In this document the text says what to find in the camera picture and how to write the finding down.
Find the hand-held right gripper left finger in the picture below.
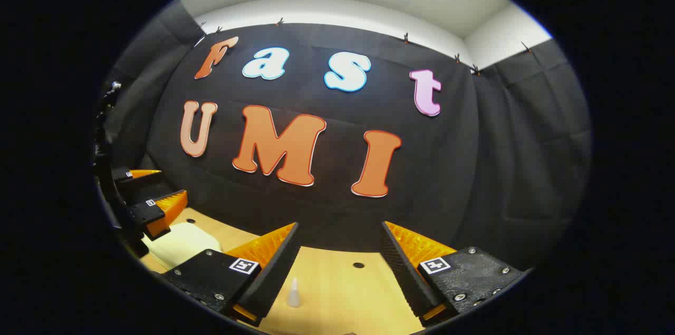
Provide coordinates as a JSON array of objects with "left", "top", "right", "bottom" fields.
[{"left": 162, "top": 222, "right": 302, "bottom": 327}]

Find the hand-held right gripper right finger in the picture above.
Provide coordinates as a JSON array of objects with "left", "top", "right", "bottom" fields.
[{"left": 380, "top": 221, "right": 530, "bottom": 327}]

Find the white squeeze tube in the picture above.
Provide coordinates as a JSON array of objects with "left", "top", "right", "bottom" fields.
[{"left": 286, "top": 277, "right": 302, "bottom": 308}]

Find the pale yellow suitcase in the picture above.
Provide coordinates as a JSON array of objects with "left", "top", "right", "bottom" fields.
[{"left": 141, "top": 222, "right": 222, "bottom": 272}]

